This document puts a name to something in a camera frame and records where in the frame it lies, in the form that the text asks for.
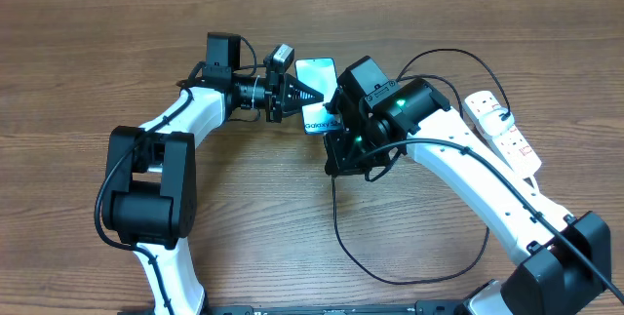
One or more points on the white charger plug adapter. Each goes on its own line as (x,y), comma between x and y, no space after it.
(495,123)

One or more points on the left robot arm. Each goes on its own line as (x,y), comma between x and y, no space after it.
(147,202)

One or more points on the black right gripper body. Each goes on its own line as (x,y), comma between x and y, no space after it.
(342,146)

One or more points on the blue Galaxy smartphone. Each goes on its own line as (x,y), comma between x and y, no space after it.
(320,75)

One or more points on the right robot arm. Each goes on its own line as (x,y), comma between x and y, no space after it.
(562,262)

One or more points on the white power strip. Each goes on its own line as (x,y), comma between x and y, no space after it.
(512,148)

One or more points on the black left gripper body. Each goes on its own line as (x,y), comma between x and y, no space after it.
(273,96)

